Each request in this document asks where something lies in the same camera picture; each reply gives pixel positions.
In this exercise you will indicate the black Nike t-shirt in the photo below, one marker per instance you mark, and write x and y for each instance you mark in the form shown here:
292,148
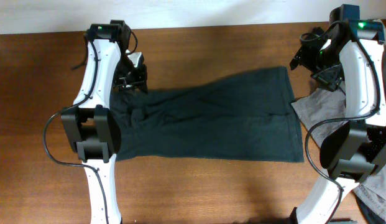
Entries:
247,116

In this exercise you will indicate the grey garment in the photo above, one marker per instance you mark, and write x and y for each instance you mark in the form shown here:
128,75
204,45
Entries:
322,105

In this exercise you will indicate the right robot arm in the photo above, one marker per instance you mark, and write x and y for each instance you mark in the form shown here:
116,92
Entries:
349,52

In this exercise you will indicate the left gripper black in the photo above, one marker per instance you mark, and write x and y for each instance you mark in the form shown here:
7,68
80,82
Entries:
140,81

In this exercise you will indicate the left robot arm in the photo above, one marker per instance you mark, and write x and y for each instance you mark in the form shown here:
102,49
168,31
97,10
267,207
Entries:
90,127

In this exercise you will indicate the black garment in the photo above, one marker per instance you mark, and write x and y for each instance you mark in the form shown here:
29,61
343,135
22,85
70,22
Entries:
316,32

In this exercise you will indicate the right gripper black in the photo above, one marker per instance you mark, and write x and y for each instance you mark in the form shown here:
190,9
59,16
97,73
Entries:
330,80

